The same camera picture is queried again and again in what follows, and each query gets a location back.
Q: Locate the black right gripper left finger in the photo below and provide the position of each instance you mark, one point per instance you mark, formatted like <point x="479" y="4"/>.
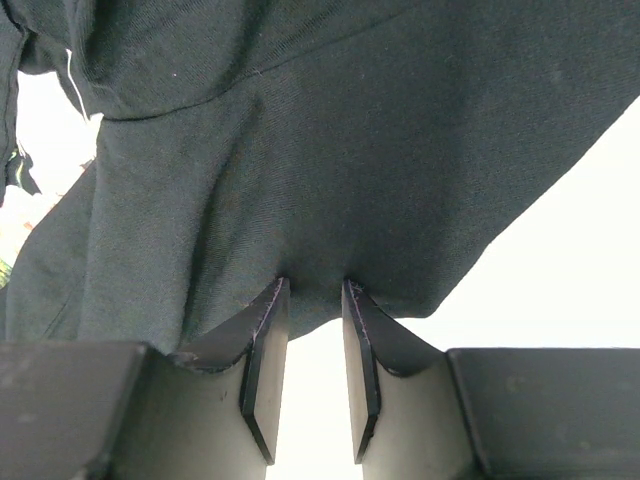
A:
<point x="123" y="410"/>

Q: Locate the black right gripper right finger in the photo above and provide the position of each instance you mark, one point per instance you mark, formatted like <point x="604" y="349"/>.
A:
<point x="418" y="412"/>

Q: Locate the black t shirt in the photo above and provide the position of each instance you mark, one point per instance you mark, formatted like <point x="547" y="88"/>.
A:
<point x="385" y="142"/>

